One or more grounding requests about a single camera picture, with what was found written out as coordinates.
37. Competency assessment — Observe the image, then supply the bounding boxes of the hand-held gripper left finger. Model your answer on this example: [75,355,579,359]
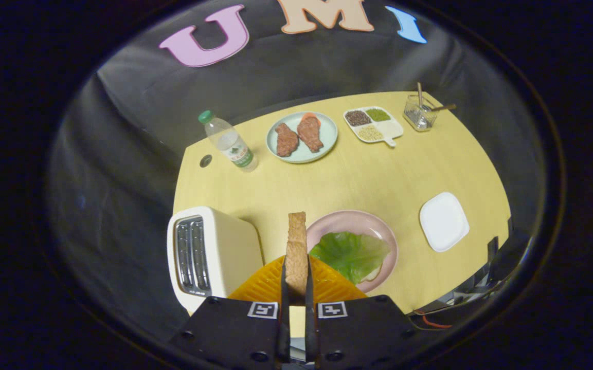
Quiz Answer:
[169,255,292,370]

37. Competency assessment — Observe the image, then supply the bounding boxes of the clear plastic water bottle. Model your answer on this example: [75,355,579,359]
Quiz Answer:
[198,110,259,172]

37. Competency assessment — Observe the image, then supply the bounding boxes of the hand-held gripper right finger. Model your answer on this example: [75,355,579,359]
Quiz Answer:
[304,254,421,370]

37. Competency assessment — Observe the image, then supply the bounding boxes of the green lettuce leaf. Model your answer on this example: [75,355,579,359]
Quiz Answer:
[309,231,391,285]

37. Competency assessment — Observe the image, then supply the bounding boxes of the black backdrop cloth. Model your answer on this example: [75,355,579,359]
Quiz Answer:
[49,0,544,329]

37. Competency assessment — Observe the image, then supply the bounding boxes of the clear glass cup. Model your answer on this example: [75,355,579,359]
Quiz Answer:
[403,95,438,132]

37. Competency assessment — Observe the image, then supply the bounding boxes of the white divided dish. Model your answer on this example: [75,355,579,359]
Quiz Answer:
[343,106,404,148]

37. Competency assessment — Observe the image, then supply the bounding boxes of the brown bread slice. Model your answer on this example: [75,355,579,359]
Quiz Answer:
[285,212,309,299]

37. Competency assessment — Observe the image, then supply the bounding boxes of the white square plate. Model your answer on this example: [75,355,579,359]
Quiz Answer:
[419,192,470,252]

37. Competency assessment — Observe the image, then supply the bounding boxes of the small brown meat piece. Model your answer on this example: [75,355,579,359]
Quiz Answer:
[276,122,300,157]

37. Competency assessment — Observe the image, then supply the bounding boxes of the red cable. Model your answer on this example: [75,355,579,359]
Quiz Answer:
[415,311,454,329]

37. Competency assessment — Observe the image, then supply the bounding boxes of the large brown meat piece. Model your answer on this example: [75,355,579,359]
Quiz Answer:
[297,117,324,153]

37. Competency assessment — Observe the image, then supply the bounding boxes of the white toaster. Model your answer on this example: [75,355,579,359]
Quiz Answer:
[167,206,264,314]

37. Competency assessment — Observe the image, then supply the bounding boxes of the pale teal round plate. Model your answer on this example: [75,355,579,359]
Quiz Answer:
[266,112,338,164]

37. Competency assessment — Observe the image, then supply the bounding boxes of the dark brown beans portion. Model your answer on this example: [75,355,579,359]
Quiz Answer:
[346,110,372,127]

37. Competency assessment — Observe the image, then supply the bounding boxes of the pink round plate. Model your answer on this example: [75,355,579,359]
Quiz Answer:
[306,210,399,293]

